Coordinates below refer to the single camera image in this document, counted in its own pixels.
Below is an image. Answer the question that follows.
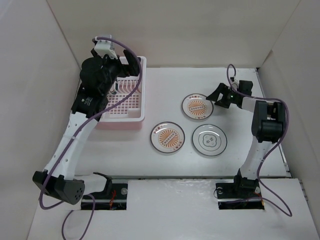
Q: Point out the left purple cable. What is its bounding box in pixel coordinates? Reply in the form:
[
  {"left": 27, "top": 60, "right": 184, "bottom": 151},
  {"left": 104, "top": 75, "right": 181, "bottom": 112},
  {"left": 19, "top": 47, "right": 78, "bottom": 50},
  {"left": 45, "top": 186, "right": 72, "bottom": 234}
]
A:
[{"left": 37, "top": 36, "right": 144, "bottom": 240}]

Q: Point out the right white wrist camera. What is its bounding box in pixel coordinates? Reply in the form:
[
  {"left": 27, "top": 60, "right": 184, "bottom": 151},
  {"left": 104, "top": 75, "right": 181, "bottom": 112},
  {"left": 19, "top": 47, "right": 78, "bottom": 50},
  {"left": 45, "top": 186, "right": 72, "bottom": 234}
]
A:
[{"left": 230, "top": 76, "right": 239, "bottom": 89}]

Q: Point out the white grey pattern plate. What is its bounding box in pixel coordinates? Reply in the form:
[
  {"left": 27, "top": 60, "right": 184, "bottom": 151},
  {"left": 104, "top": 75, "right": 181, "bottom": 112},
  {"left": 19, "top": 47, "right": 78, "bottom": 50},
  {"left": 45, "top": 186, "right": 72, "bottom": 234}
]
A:
[{"left": 192, "top": 124, "right": 228, "bottom": 157}]

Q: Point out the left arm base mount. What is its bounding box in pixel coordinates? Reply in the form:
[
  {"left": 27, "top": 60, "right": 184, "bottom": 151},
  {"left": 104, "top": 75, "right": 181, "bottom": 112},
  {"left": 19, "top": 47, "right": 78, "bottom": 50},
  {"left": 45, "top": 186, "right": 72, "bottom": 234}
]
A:
[{"left": 91, "top": 181, "right": 128, "bottom": 211}]

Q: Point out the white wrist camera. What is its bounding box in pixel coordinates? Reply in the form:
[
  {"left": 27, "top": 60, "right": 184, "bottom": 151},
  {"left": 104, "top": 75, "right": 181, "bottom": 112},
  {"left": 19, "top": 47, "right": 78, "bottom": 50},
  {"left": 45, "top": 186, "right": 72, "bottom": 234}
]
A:
[
  {"left": 92, "top": 36, "right": 118, "bottom": 59},
  {"left": 230, "top": 76, "right": 239, "bottom": 89}
]

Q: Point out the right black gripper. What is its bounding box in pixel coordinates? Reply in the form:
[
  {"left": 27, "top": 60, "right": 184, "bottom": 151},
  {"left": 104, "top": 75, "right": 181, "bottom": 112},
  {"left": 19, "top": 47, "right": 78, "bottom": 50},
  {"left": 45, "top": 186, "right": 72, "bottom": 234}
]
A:
[{"left": 205, "top": 82, "right": 240, "bottom": 109}]

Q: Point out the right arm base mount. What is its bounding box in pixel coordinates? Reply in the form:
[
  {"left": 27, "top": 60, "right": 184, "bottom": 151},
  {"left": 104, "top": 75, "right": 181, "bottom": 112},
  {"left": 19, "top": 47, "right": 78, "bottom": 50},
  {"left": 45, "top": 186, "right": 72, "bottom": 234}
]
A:
[{"left": 215, "top": 182, "right": 265, "bottom": 210}]

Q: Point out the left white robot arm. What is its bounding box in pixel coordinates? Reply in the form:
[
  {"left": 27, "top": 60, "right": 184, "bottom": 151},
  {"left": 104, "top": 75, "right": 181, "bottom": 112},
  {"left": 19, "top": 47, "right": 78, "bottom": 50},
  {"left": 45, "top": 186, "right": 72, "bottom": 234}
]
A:
[{"left": 32, "top": 49, "right": 142, "bottom": 210}]

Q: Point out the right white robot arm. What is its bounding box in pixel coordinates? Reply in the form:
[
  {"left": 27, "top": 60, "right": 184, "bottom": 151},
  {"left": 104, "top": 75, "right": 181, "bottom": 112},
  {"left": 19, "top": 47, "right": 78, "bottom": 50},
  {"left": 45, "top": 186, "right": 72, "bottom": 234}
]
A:
[{"left": 206, "top": 80, "right": 287, "bottom": 199}]

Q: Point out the orange sunburst plate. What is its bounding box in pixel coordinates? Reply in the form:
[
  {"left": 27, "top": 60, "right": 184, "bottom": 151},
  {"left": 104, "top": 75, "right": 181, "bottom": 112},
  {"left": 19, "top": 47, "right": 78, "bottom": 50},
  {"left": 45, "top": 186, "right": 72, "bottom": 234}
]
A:
[
  {"left": 181, "top": 93, "right": 214, "bottom": 121},
  {"left": 149, "top": 121, "right": 186, "bottom": 154}
]

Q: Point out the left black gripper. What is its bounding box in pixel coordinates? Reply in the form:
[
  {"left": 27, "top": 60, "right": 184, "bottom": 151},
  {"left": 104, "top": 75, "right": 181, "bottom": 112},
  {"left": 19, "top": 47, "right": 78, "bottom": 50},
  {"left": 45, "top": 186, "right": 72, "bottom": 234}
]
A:
[{"left": 92, "top": 48, "right": 141, "bottom": 96}]

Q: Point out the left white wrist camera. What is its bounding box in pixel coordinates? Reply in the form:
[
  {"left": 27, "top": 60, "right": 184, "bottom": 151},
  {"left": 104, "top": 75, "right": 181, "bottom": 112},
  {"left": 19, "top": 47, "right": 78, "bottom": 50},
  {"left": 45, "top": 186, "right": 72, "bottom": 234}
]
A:
[{"left": 92, "top": 36, "right": 118, "bottom": 59}]

